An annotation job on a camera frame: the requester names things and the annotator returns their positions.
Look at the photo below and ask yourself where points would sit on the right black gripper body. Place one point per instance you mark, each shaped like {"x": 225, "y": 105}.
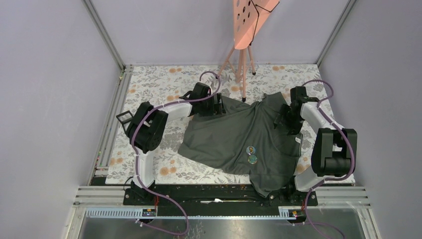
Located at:
{"x": 291, "y": 121}

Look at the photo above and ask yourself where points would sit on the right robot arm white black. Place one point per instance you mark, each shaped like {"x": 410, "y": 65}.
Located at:
{"x": 333, "y": 156}

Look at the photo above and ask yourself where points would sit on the round brooch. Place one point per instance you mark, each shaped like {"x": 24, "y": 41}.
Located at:
{"x": 250, "y": 150}
{"x": 252, "y": 159}

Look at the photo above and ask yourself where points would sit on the pink music stand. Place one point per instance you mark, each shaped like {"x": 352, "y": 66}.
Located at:
{"x": 248, "y": 18}

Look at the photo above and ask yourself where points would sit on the dark grey t-shirt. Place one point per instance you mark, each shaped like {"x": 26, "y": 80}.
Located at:
{"x": 220, "y": 142}

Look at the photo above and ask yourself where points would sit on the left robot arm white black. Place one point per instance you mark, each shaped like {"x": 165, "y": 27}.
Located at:
{"x": 145, "y": 128}

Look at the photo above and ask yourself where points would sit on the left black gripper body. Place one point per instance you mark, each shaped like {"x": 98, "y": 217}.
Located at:
{"x": 208, "y": 107}

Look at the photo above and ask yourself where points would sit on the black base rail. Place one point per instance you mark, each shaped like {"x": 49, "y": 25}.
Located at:
{"x": 215, "y": 200}

